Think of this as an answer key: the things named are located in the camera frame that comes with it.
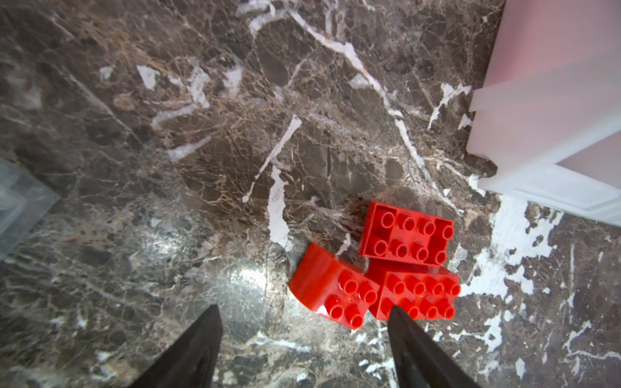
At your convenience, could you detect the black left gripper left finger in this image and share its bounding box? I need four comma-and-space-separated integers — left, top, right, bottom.
131, 305, 223, 387

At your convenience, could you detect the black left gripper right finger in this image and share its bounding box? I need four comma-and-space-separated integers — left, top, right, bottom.
387, 306, 478, 388

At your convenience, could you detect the white three-compartment plastic bin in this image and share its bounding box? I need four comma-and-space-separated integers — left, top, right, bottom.
467, 1, 620, 226

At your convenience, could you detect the red lego brick pile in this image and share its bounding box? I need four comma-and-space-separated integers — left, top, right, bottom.
289, 202, 461, 330

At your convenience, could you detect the clear pack of markers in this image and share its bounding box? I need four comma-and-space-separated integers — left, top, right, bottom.
1, 158, 59, 259

